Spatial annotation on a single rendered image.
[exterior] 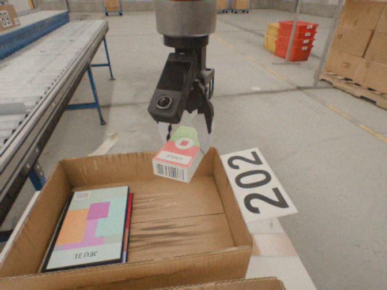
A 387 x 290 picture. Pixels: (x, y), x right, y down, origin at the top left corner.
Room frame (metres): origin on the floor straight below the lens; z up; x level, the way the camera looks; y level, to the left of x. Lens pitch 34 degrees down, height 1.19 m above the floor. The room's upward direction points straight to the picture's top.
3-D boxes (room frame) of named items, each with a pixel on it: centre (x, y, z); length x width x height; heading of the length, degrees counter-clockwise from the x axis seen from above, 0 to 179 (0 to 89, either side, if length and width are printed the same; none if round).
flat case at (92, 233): (0.31, 0.21, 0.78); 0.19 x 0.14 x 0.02; 9
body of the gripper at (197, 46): (0.40, 0.01, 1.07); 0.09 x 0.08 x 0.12; 160
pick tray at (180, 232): (0.32, 0.11, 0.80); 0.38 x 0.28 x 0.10; 98
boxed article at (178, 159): (0.37, 0.02, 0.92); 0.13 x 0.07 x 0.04; 160
